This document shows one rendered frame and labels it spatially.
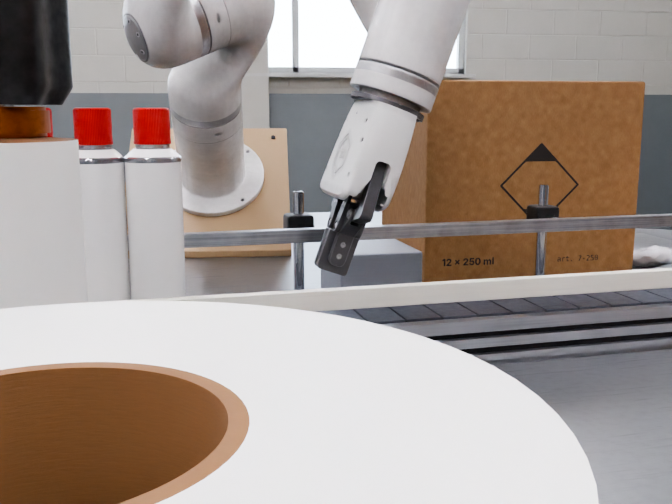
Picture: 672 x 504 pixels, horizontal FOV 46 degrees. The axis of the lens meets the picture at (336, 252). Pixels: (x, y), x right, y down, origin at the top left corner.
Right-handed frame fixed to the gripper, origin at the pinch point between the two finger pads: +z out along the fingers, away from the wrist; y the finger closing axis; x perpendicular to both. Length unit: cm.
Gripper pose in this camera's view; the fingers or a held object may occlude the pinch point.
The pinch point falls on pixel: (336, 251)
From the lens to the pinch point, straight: 78.3
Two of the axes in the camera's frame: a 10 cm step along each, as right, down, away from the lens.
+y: 2.6, 1.7, -9.5
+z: -3.3, 9.4, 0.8
